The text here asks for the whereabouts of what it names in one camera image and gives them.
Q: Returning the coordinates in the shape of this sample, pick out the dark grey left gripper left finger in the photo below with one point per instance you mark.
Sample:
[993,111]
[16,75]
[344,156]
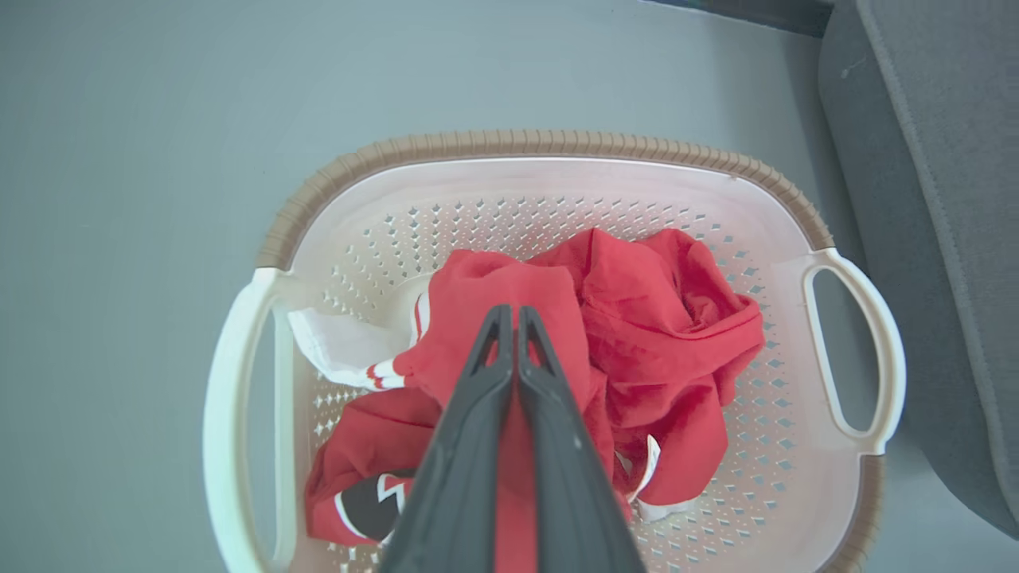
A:
[462,454]

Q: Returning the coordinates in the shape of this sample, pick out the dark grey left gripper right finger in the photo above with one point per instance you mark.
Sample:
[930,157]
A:
[569,469]

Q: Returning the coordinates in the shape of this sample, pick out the red and white garment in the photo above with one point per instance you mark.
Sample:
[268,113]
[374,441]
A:
[645,334]

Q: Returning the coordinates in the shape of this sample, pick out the cream plastic laundry basket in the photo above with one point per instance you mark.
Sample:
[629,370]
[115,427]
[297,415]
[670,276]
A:
[796,493]

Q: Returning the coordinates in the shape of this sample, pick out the grey fabric sofa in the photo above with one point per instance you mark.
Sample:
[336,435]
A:
[939,239]

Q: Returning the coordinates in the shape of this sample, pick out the black baseboard strip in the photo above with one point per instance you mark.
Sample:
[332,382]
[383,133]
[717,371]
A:
[756,12]

